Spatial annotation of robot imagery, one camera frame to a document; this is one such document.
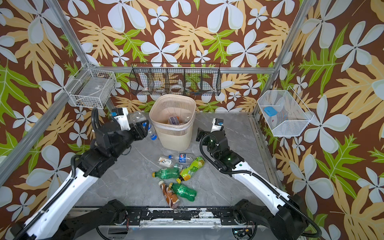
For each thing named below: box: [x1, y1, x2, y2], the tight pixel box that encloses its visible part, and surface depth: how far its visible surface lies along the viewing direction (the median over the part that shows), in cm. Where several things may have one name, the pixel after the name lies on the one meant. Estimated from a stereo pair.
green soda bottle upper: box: [152, 167, 181, 180], surface depth 86 cm
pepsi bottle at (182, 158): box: [168, 153, 196, 164], surface depth 93 cm
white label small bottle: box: [158, 157, 183, 170], surface depth 90 cm
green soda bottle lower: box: [168, 182, 197, 202], surface depth 80 cm
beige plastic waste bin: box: [149, 94, 196, 152], surface depth 93 cm
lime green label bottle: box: [176, 156, 205, 184], surface depth 86 cm
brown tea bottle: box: [158, 180, 180, 209], surface depth 78 cm
